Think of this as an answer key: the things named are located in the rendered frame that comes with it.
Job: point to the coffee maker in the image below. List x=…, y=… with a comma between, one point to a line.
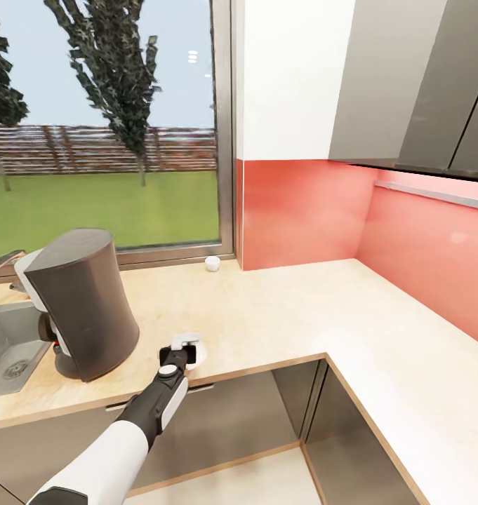
x=76, y=281

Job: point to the paper coffee filter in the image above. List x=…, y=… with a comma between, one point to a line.
x=201, y=354

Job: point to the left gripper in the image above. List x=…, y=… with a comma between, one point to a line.
x=187, y=353

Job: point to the coffee cup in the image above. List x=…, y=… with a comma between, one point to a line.
x=212, y=263

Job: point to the fixed window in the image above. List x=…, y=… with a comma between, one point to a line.
x=119, y=115

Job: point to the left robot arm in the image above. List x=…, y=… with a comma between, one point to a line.
x=105, y=472

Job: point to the drop in sink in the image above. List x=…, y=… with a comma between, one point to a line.
x=21, y=349

